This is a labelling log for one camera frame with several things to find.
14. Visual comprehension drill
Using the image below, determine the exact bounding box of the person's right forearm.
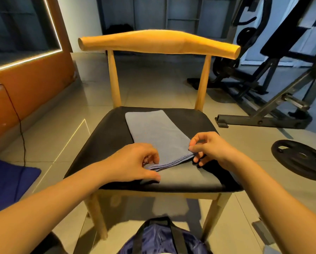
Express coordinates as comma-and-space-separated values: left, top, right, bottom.
232, 153, 316, 254

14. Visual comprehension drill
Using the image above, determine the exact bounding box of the dark blue mat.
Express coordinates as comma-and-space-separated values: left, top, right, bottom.
0, 155, 42, 217

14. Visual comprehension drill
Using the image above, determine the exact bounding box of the single blue-grey towel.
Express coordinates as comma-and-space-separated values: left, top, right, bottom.
125, 109, 197, 172

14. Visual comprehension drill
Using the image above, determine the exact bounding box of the wall mirror with light strip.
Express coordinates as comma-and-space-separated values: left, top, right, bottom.
0, 0, 63, 75

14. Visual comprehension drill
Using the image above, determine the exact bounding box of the black and grey gym machine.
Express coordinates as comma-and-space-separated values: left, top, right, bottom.
187, 0, 316, 129

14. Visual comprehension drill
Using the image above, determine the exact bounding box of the navy blue bag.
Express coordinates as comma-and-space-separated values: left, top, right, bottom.
118, 216, 212, 254

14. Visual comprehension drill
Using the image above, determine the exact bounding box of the loose black weight plate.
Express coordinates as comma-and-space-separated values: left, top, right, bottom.
271, 139, 316, 182

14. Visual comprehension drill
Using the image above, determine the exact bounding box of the black cable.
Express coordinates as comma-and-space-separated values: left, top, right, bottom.
0, 82, 27, 201

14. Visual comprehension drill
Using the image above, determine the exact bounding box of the grey shelf unit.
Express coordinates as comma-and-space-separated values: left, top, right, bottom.
97, 0, 238, 40

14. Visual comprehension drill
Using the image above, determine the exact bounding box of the person's left leg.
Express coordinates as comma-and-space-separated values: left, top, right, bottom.
31, 231, 69, 254

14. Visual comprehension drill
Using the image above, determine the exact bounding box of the person's right hand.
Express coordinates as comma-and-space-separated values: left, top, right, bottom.
188, 131, 243, 170

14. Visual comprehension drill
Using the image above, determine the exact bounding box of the wooden chair with black seat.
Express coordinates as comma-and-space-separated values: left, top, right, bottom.
64, 29, 244, 241

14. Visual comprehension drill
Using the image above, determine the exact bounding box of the person's left forearm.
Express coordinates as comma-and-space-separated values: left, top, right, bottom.
0, 164, 113, 254

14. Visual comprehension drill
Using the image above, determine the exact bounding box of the person's left hand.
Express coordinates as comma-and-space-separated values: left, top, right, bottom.
101, 143, 162, 184

